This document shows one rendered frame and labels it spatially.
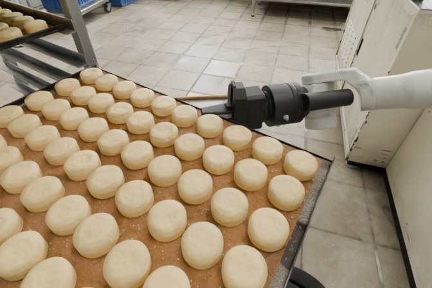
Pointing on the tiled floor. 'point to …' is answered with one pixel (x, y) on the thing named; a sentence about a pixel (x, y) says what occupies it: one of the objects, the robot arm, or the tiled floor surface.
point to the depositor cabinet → (382, 61)
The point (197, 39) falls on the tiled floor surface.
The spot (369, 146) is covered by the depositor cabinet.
